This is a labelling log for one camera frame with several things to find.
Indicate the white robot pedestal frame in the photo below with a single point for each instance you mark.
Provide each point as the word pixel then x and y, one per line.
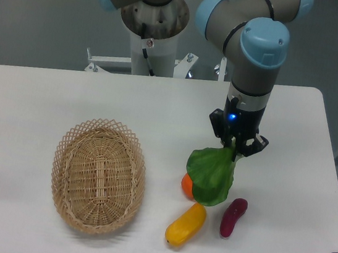
pixel 148 57

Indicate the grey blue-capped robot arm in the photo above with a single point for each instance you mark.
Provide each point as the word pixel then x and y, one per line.
pixel 251 34

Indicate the woven wicker basket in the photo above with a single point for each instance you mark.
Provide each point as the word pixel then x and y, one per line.
pixel 98 176

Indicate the purple eggplant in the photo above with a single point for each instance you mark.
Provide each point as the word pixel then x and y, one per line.
pixel 234 211

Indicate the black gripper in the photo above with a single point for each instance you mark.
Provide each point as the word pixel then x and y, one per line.
pixel 239 122

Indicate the green leafy vegetable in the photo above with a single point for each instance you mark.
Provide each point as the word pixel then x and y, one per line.
pixel 211 171

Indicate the orange fruit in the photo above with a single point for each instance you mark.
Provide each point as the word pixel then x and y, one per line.
pixel 186 184

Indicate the yellow pepper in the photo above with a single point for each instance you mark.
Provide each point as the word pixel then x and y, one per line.
pixel 186 226

